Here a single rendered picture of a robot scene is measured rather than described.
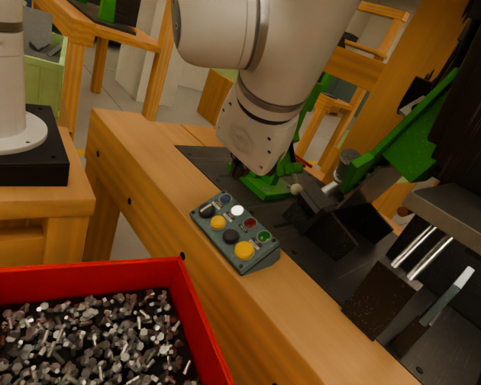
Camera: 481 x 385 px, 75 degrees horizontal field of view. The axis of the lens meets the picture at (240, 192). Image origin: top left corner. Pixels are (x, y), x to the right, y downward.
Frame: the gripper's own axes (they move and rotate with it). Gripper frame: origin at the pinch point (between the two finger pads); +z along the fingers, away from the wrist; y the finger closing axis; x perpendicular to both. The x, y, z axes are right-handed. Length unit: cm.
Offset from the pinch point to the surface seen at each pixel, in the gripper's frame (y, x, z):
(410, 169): 19.8, 18.4, -5.5
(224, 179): -6.5, 7.9, 21.5
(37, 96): -61, -9, 32
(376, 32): -236, 1075, 515
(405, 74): 6, 60, 6
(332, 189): 13.1, 17.9, 10.2
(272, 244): 12.3, -4.7, 2.8
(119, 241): -49, -6, 133
